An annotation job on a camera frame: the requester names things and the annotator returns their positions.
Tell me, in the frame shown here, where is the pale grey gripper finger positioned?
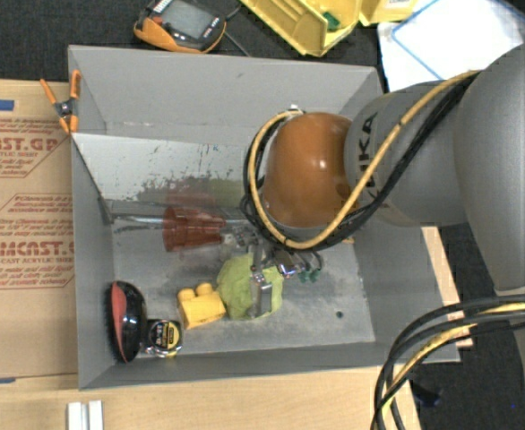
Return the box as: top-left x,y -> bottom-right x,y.
250,271 -> 274,318

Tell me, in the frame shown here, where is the light green crumpled cloth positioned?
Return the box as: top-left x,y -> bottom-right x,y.
215,253 -> 287,322

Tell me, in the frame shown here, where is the yellow toy brick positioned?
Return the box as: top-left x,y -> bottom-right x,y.
176,281 -> 228,331

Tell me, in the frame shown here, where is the black and yellow tape measure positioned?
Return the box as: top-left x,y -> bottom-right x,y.
144,317 -> 185,359

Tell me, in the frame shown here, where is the black and red brush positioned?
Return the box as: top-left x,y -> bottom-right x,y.
104,279 -> 150,365

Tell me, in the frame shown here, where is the grey metal bin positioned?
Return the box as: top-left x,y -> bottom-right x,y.
67,45 -> 463,391

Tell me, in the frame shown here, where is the brown cardboard board, red print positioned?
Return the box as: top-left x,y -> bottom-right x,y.
0,77 -> 81,387

